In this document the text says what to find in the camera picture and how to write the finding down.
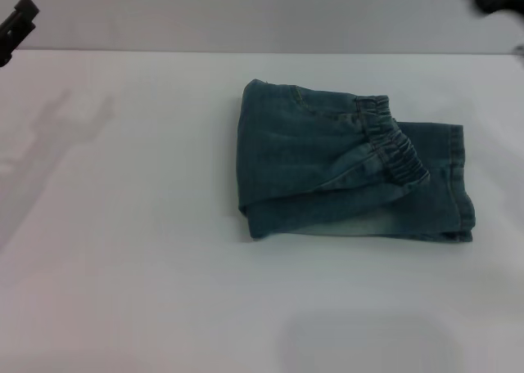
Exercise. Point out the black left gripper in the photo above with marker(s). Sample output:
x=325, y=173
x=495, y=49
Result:
x=5, y=54

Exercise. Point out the blue denim shorts with print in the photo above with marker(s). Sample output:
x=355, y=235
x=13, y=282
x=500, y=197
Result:
x=344, y=168

